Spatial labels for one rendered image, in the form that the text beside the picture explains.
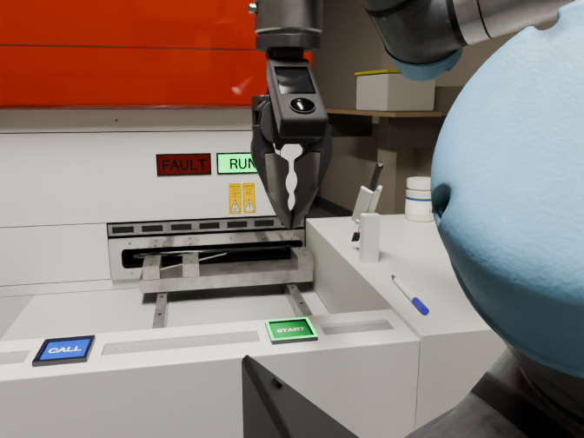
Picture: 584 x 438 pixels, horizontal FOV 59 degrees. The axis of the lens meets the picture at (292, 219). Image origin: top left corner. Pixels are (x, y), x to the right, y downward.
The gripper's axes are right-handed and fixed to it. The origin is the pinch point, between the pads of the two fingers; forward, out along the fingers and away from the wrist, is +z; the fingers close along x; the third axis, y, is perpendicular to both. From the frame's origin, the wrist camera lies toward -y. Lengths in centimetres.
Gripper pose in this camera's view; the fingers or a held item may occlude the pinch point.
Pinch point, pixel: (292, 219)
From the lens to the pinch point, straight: 58.9
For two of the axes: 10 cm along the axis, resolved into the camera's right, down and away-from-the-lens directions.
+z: 0.0, 9.7, 2.3
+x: -9.8, 0.5, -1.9
